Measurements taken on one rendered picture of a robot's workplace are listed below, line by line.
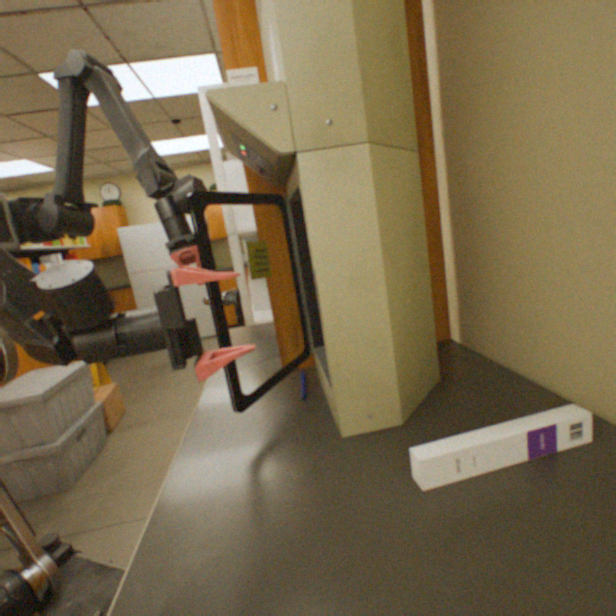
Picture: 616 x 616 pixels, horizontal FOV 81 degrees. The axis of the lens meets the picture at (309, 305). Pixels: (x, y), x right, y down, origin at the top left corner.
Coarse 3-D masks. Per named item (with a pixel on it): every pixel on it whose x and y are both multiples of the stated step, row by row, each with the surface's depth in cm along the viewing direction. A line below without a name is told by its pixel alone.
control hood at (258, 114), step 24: (216, 96) 50; (240, 96) 51; (264, 96) 51; (216, 120) 59; (240, 120) 51; (264, 120) 52; (288, 120) 52; (264, 144) 53; (288, 144) 53; (288, 168) 64
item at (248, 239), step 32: (192, 192) 58; (192, 224) 58; (224, 224) 64; (256, 224) 73; (224, 256) 64; (256, 256) 72; (288, 256) 84; (224, 288) 63; (256, 288) 72; (288, 288) 83; (256, 320) 71; (288, 320) 82; (256, 352) 71; (288, 352) 81; (256, 384) 70
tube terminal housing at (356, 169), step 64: (320, 0) 50; (384, 0) 58; (320, 64) 51; (384, 64) 58; (320, 128) 53; (384, 128) 58; (320, 192) 54; (384, 192) 58; (320, 256) 56; (384, 256) 58; (384, 320) 59; (384, 384) 61
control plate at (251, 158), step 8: (232, 136) 62; (240, 144) 64; (240, 152) 71; (248, 152) 66; (256, 152) 62; (248, 160) 74; (256, 160) 68; (264, 160) 63; (256, 168) 76; (264, 168) 70; (272, 168) 65; (264, 176) 79
